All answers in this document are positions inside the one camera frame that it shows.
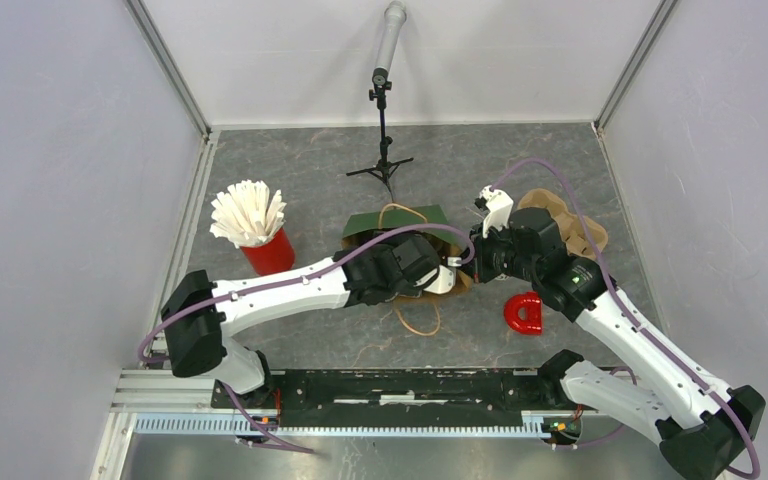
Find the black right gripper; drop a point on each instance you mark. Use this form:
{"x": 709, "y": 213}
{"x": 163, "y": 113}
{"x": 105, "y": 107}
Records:
{"x": 482, "y": 272}

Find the green brown paper bag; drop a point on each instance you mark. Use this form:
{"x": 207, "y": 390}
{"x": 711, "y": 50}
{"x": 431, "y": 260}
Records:
{"x": 364, "y": 227}

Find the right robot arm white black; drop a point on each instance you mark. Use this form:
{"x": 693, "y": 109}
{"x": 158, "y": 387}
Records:
{"x": 698, "y": 421}

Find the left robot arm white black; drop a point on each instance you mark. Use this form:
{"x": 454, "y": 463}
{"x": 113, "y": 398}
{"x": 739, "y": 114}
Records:
{"x": 203, "y": 317}

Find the red horseshoe shaped object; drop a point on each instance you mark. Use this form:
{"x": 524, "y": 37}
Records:
{"x": 523, "y": 314}

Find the brown pulp cup carriers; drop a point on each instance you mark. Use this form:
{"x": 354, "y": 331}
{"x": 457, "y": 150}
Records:
{"x": 582, "y": 235}

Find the red cup holder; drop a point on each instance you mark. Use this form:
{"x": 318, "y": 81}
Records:
{"x": 275, "y": 256}

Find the black tripod with grey tube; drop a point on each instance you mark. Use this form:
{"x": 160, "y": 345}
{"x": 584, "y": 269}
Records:
{"x": 395, "y": 16}

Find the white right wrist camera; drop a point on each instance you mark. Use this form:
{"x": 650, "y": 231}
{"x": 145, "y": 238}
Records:
{"x": 496, "y": 205}

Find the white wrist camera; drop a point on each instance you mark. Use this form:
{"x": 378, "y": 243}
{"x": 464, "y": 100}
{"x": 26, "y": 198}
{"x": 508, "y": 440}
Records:
{"x": 496, "y": 205}
{"x": 443, "y": 279}

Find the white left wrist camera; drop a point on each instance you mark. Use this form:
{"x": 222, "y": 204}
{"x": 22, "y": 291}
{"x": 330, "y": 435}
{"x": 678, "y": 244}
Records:
{"x": 443, "y": 279}

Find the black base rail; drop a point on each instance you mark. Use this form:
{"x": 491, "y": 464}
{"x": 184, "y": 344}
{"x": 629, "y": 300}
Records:
{"x": 485, "y": 397}

